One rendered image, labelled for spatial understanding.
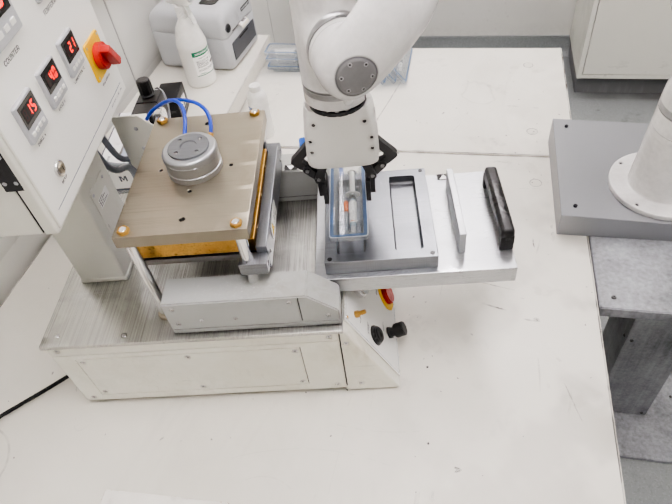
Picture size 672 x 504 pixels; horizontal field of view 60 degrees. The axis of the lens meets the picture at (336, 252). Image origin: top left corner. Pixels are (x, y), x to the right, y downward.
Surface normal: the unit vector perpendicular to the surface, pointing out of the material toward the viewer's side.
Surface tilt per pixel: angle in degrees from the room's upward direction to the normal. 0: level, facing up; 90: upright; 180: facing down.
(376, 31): 75
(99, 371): 90
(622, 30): 90
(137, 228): 0
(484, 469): 0
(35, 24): 90
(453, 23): 90
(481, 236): 0
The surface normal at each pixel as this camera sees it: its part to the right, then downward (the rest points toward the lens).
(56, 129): 0.99, -0.07
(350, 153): 0.03, 0.77
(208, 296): -0.10, -0.68
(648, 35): -0.18, 0.73
